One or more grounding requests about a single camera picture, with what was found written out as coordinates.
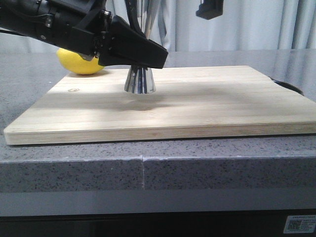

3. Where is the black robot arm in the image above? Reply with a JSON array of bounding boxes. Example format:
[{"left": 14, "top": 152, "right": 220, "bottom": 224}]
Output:
[{"left": 0, "top": 0, "right": 168, "bottom": 69}]

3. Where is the grey pleated curtain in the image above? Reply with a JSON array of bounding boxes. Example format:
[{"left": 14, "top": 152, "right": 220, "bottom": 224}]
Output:
[{"left": 0, "top": 0, "right": 316, "bottom": 53}]

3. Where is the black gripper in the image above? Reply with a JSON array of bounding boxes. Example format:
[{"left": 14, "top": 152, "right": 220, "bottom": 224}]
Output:
[
  {"left": 45, "top": 0, "right": 168, "bottom": 69},
  {"left": 196, "top": 0, "right": 224, "bottom": 20}
]

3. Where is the light wooden cutting board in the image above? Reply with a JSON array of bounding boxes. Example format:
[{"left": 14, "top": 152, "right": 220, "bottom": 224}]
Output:
[{"left": 4, "top": 66, "right": 316, "bottom": 145}]

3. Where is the white QR code label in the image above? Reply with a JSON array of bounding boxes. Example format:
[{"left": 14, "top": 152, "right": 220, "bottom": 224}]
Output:
[{"left": 283, "top": 215, "right": 316, "bottom": 234}]

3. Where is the steel double jigger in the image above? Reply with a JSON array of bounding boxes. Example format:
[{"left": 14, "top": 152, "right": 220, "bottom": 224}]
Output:
[{"left": 124, "top": 0, "right": 160, "bottom": 94}]

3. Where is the yellow lemon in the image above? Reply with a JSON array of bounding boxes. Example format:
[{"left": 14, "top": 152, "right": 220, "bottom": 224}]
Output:
[{"left": 56, "top": 48, "right": 104, "bottom": 75}]

